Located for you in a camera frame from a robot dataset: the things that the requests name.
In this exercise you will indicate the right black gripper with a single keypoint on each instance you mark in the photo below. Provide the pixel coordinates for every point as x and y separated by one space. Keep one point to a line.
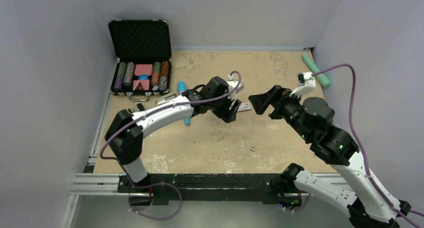
276 96

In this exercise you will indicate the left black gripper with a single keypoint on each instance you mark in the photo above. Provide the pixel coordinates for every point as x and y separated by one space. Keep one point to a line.
227 115

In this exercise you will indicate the staple box with red label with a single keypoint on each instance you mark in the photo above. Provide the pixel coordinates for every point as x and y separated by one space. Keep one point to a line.
244 107

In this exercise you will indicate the grey-green stapler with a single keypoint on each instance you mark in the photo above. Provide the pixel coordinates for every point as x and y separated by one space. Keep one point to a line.
165 98

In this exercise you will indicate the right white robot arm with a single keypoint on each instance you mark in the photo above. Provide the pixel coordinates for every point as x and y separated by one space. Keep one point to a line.
312 120

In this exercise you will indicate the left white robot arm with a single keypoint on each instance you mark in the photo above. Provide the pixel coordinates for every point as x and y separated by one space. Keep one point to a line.
128 130

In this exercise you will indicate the mint green tube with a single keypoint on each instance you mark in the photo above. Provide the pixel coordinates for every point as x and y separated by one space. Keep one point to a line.
322 78

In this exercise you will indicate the blue cylindrical tube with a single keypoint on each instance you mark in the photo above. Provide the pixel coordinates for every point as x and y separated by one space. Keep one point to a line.
181 87

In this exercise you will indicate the black poker chip case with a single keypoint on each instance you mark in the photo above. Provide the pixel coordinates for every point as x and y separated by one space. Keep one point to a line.
141 42

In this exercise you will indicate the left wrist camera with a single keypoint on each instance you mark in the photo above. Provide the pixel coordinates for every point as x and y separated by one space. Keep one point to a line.
234 84

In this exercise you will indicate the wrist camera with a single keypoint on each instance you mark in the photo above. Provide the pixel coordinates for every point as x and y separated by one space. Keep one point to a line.
306 84
234 84

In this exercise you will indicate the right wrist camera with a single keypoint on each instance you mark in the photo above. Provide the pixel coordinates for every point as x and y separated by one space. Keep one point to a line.
306 84

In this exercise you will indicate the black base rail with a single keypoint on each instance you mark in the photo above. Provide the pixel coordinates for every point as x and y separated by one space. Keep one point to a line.
267 188

